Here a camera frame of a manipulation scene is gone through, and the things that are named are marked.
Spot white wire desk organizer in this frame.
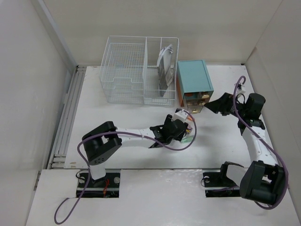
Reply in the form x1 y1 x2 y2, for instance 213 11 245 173
99 36 179 106

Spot grey setup guide booklet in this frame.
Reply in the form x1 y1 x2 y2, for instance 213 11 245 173
157 51 173 97

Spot pink cap clear tube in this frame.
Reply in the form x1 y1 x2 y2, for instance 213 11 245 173
186 125 193 134

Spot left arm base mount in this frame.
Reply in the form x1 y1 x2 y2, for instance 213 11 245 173
75 169 121 198

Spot aluminium rail frame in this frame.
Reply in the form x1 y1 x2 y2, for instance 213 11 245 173
45 65 87 169

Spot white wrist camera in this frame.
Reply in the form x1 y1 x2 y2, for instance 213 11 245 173
172 108 189 122
235 82 246 95

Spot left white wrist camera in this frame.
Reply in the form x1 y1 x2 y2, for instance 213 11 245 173
172 108 189 122

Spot green translucent capsule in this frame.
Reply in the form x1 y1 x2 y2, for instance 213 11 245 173
181 136 195 144

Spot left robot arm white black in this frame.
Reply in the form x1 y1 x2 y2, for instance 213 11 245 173
82 112 189 187

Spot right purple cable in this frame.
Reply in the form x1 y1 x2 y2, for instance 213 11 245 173
232 75 289 210

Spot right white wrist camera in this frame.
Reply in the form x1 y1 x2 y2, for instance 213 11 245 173
235 82 246 95

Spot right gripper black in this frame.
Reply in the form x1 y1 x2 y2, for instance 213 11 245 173
204 92 247 118

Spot teal orange drawer box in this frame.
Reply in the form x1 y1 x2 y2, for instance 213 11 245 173
176 60 214 114

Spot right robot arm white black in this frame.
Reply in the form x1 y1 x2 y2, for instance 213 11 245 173
204 93 288 210

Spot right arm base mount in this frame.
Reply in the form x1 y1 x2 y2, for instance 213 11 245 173
201 161 246 198

